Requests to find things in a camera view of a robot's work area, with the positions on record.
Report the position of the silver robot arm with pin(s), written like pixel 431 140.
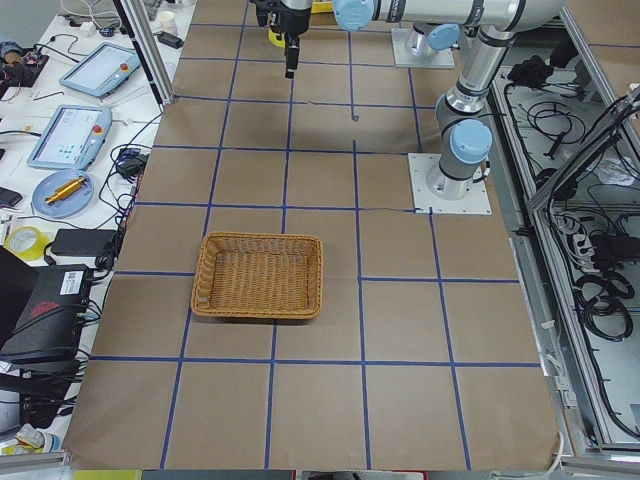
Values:
pixel 428 39
pixel 466 139

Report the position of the yellow tape roll on desk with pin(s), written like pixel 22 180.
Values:
pixel 27 243

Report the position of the black power adapter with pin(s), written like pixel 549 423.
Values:
pixel 82 242

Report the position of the white paper cup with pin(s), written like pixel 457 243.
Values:
pixel 167 20

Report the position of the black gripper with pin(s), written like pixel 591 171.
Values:
pixel 291 21

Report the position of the brown wicker basket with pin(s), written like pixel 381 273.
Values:
pixel 258 275

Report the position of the yellow tape roll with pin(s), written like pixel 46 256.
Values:
pixel 276 38
pixel 27 243

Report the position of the blue plate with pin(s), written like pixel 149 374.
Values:
pixel 65 208

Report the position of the teach pendant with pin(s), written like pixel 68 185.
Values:
pixel 72 138
pixel 103 71

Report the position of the aluminium frame post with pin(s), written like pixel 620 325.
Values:
pixel 136 22

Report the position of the brass cylinder tool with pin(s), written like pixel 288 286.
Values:
pixel 66 190

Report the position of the black computer box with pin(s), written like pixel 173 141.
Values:
pixel 42 316

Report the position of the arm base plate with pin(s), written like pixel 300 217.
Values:
pixel 402 58
pixel 434 193

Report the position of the far teach pendant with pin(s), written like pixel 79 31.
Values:
pixel 103 71

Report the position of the near teach pendant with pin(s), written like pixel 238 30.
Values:
pixel 72 138

